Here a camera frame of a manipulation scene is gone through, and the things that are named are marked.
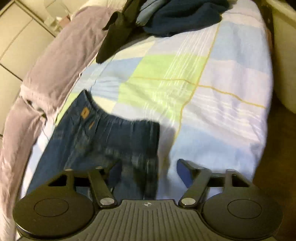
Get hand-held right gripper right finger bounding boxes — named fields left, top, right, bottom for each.
left=177, top=159, right=252, bottom=207

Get navy blue garment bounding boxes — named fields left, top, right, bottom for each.
left=142, top=0, right=230, bottom=37

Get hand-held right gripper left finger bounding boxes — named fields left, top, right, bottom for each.
left=47, top=162, right=122, bottom=207

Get white round lidded bin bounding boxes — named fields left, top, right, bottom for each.
left=266, top=0, right=296, bottom=112

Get light blue cloth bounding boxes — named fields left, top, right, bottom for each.
left=136, top=0, right=167, bottom=27

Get blue denim jeans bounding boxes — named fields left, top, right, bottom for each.
left=25, top=89, right=161, bottom=201

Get purple and pink blanket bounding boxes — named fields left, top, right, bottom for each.
left=0, top=5, right=123, bottom=241

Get checked pastel bed sheet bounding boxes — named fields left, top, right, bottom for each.
left=16, top=0, right=273, bottom=202

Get white wardrobe doors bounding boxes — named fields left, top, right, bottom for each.
left=0, top=0, right=60, bottom=139

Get black pants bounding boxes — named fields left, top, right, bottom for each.
left=95, top=0, right=148, bottom=64

